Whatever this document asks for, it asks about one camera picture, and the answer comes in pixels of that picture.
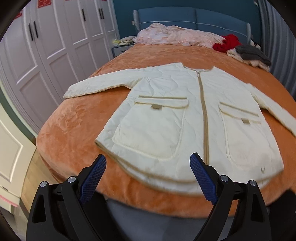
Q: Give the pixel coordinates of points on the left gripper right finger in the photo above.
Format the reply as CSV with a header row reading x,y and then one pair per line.
x,y
251,221

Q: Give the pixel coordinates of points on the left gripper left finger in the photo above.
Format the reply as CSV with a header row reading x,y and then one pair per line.
x,y
57,211

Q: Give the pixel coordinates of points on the cream quilted jacket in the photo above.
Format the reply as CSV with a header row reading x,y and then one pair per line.
x,y
173,111

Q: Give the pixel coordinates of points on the cream panelled door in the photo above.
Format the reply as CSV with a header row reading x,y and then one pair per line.
x,y
16,152

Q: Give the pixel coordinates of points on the white panelled wardrobe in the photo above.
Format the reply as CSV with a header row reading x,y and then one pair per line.
x,y
51,45

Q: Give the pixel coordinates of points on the dark blue nightstand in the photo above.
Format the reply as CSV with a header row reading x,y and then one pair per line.
x,y
117,50

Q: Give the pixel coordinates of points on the dark grey knit garment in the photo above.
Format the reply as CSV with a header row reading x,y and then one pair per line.
x,y
248,52

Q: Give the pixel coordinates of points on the yellow white cloth on nightstand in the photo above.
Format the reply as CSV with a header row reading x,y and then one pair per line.
x,y
124,41

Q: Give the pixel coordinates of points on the grey blue curtain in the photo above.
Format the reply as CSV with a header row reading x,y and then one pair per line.
x,y
278,43

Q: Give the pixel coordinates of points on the red garment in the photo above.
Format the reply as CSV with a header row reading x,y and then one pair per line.
x,y
230,42

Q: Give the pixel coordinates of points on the pink floral quilt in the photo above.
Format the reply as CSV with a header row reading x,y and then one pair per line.
x,y
158,33

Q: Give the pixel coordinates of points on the blue upholstered headboard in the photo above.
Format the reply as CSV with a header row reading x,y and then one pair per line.
x,y
191,18

